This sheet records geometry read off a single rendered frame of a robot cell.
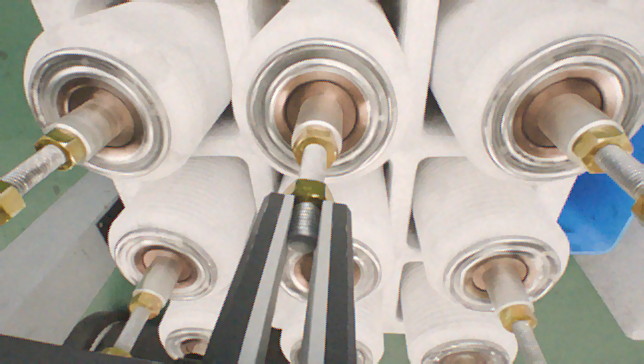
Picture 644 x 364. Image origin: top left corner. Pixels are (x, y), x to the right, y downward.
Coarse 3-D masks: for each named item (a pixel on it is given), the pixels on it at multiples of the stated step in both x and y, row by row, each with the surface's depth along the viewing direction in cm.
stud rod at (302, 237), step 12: (312, 144) 14; (312, 156) 13; (324, 156) 14; (300, 168) 13; (312, 168) 13; (324, 168) 13; (324, 180) 13; (300, 204) 11; (312, 204) 11; (300, 216) 11; (312, 216) 11; (300, 228) 10; (312, 228) 10; (288, 240) 10; (300, 240) 10; (312, 240) 10; (300, 252) 10
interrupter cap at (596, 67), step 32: (544, 64) 15; (576, 64) 15; (608, 64) 15; (640, 64) 14; (512, 96) 16; (544, 96) 16; (608, 96) 16; (640, 96) 15; (512, 128) 17; (512, 160) 18; (544, 160) 18
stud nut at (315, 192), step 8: (296, 184) 11; (304, 184) 11; (312, 184) 11; (320, 184) 11; (288, 192) 11; (296, 192) 11; (304, 192) 11; (312, 192) 11; (320, 192) 11; (328, 192) 11; (296, 200) 11; (304, 200) 11; (312, 200) 11; (320, 200) 11; (328, 200) 11; (320, 208) 11
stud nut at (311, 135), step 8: (312, 128) 14; (320, 128) 14; (304, 136) 14; (312, 136) 14; (320, 136) 14; (328, 136) 14; (296, 144) 14; (304, 144) 14; (320, 144) 14; (328, 144) 14; (336, 144) 15; (296, 152) 14; (328, 152) 14; (336, 152) 14; (296, 160) 15; (328, 160) 14
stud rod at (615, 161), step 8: (600, 152) 13; (608, 152) 13; (616, 152) 13; (624, 152) 13; (600, 160) 13; (608, 160) 13; (616, 160) 13; (624, 160) 12; (632, 160) 12; (608, 168) 13; (616, 168) 12; (624, 168) 12; (632, 168) 12; (640, 168) 12; (616, 176) 12; (624, 176) 12; (632, 176) 12; (640, 176) 11; (624, 184) 12; (632, 184) 12; (640, 184) 11; (632, 192) 12; (640, 192) 11
